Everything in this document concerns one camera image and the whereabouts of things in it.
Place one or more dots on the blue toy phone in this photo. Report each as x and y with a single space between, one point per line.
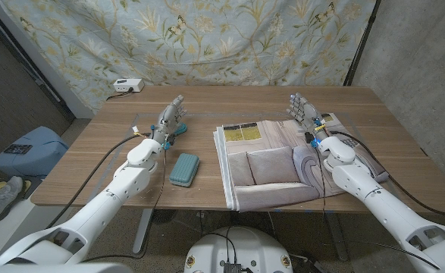
182 129

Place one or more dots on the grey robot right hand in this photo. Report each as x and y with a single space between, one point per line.
308 113

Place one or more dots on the white robot left shoulder cover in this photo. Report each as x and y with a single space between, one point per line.
55 268

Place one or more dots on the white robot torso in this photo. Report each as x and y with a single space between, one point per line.
241 246

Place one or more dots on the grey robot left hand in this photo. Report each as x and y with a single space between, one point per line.
168 121

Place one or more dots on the teal ribbed soap box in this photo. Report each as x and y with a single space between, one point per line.
184 169

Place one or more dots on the white power strip box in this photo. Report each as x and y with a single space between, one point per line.
127 85

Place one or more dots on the small black torso device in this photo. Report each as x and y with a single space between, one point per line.
232 267

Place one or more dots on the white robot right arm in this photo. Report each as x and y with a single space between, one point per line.
377 197

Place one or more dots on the floral print backdrop cloth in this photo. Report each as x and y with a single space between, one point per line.
226 38

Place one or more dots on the black floor power strip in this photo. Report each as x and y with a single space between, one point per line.
307 265

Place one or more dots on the black round floor fan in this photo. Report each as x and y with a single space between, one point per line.
164 216

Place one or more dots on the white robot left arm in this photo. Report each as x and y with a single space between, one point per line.
104 197

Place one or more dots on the grey sneaker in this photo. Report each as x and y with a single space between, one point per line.
2 197

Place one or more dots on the black backdrop stand pole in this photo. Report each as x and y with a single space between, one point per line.
360 45

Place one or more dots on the white table leg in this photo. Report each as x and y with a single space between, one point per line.
337 239
142 231

